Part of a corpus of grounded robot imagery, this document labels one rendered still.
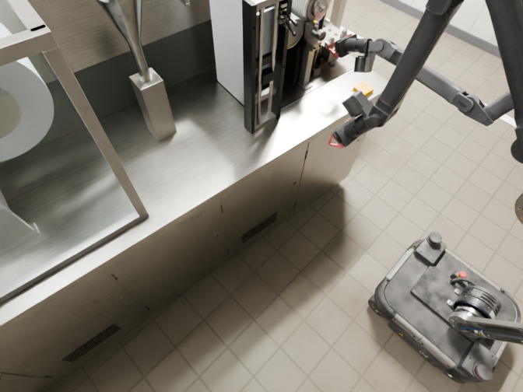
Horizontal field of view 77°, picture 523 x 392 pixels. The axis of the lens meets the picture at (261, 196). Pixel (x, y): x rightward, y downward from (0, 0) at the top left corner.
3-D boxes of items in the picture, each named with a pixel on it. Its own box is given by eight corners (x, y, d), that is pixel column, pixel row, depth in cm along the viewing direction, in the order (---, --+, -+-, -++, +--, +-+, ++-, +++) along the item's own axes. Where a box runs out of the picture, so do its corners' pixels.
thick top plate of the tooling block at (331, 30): (328, 62, 158) (330, 50, 153) (274, 22, 174) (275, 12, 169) (351, 50, 163) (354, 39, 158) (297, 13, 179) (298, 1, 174)
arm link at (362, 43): (377, 38, 130) (366, 38, 127) (373, 57, 133) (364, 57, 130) (363, 38, 135) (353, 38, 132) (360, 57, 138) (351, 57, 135)
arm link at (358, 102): (381, 124, 96) (397, 109, 100) (358, 91, 95) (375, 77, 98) (355, 137, 107) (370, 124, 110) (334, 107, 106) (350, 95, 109)
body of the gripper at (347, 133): (332, 132, 113) (345, 124, 106) (350, 117, 117) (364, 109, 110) (343, 148, 113) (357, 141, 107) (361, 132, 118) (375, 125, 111)
